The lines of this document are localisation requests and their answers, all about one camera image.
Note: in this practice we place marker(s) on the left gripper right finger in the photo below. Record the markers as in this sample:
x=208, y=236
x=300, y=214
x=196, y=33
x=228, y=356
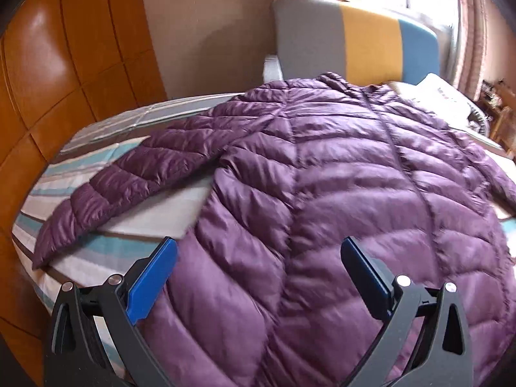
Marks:
x=442, y=354

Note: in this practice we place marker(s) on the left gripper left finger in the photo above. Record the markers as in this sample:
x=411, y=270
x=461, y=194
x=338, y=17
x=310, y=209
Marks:
x=74, y=353

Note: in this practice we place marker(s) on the purple quilted down jacket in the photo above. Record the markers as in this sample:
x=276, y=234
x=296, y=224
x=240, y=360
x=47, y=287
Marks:
x=444, y=229

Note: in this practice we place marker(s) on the striped bed quilt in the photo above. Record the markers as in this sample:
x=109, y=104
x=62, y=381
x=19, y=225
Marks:
x=289, y=177

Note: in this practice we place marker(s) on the white printed pillow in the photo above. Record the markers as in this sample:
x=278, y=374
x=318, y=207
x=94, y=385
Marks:
x=438, y=96

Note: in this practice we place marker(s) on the wooden bedside table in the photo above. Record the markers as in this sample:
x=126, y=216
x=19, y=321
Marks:
x=497, y=100

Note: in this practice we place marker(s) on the brown wooden wardrobe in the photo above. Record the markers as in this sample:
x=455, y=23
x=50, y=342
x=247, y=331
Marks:
x=64, y=65

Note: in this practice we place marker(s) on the grey yellow blue headboard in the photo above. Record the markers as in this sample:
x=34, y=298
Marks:
x=362, y=46

